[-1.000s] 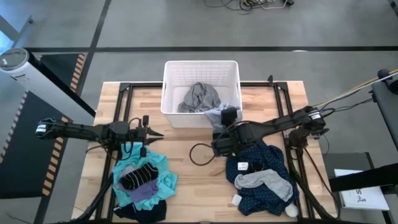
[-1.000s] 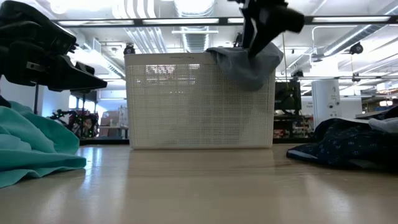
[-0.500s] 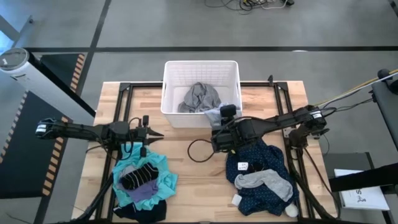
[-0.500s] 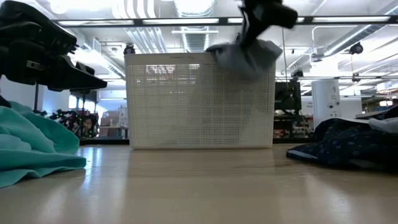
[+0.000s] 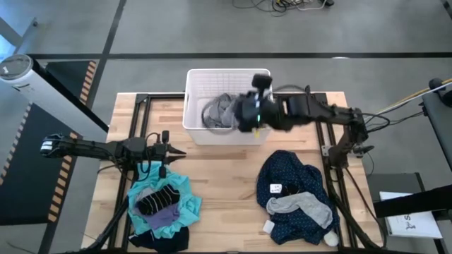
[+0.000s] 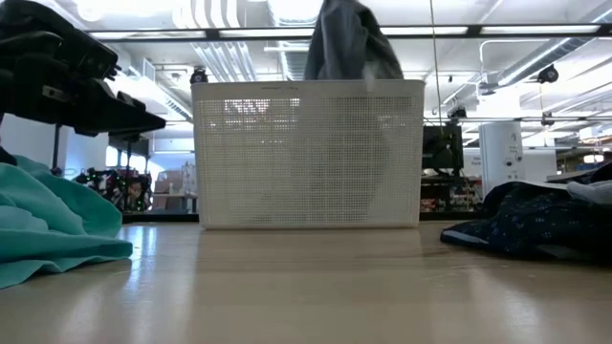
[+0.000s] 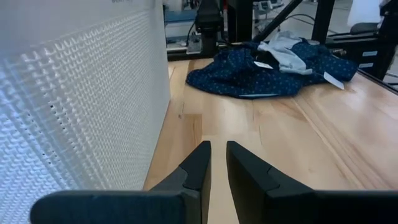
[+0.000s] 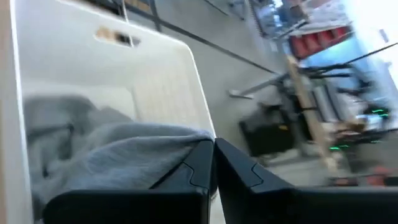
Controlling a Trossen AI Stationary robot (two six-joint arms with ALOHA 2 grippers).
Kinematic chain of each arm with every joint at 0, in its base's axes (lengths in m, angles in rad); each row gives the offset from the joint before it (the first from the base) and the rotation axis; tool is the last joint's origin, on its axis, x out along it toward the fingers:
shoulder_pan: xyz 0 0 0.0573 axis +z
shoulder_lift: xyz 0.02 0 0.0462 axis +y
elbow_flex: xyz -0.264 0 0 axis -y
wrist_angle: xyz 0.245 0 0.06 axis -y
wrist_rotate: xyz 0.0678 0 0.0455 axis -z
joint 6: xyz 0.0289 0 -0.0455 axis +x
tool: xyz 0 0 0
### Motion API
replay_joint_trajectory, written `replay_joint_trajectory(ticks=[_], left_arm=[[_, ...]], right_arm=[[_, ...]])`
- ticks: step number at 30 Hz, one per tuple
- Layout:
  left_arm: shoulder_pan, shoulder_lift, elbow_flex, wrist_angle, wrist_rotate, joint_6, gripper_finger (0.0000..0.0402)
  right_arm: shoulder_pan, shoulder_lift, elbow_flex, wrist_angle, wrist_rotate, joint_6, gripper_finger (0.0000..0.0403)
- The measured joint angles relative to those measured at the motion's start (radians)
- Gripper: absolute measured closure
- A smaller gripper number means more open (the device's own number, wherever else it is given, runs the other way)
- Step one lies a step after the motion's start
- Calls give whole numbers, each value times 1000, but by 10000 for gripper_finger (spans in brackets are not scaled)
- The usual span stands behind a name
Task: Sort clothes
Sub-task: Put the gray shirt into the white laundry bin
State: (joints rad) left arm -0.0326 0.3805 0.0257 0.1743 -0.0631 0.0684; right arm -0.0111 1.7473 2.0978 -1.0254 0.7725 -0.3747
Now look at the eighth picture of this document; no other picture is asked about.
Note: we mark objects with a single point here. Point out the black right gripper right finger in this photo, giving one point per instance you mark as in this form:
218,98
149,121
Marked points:
264,202

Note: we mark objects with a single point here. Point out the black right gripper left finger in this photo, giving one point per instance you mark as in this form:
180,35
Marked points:
174,202

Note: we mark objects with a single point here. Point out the grey garment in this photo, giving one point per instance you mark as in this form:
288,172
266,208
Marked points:
109,149

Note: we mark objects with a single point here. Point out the black box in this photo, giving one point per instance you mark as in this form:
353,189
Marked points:
267,133

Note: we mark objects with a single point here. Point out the wooden beam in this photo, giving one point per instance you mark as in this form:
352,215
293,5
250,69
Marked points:
306,105

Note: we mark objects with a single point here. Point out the grey metal bar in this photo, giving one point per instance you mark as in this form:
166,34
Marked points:
258,87

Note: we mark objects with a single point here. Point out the white plastic laundry basket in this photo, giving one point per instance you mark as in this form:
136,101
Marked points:
161,77

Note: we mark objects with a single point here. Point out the blue panel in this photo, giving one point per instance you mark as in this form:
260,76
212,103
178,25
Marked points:
339,57

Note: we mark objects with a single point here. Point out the red storage bins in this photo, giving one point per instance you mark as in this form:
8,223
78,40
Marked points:
317,40

